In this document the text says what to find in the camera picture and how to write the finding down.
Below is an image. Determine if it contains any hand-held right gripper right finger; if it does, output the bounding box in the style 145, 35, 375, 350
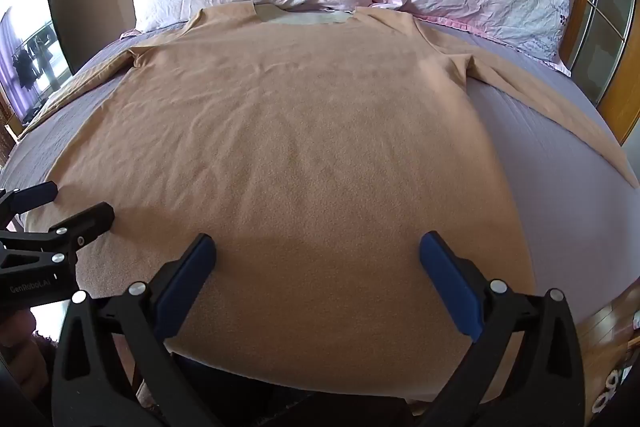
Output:
413, 231, 587, 427

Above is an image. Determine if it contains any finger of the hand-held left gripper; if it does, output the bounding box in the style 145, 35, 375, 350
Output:
40, 201, 116, 258
0, 181, 59, 220

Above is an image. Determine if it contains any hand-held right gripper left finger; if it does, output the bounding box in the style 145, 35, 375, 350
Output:
51, 233, 218, 427

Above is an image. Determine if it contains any tan long-sleeved shirt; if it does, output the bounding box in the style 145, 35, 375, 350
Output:
17, 2, 640, 395

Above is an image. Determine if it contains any person's left hand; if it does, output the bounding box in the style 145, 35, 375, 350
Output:
0, 307, 48, 388

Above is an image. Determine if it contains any window with purple curtain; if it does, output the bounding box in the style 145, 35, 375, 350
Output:
0, 0, 76, 125

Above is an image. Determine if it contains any lilac bed sheet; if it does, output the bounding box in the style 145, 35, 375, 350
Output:
0, 19, 640, 405

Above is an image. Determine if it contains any wooden framed glass door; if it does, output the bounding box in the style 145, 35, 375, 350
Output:
565, 0, 640, 145

